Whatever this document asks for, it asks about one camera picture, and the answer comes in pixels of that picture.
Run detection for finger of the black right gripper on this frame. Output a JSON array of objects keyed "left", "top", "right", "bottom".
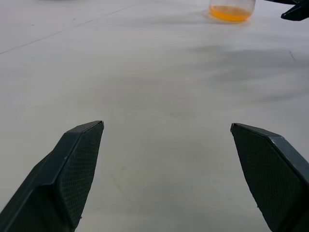
[
  {"left": 263, "top": 0, "right": 300, "bottom": 4},
  {"left": 280, "top": 2, "right": 309, "bottom": 22}
]

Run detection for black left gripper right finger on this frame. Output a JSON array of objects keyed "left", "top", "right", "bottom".
[{"left": 230, "top": 122, "right": 309, "bottom": 232}]

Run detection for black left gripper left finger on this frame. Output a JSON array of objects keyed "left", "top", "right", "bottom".
[{"left": 0, "top": 120, "right": 105, "bottom": 232}]

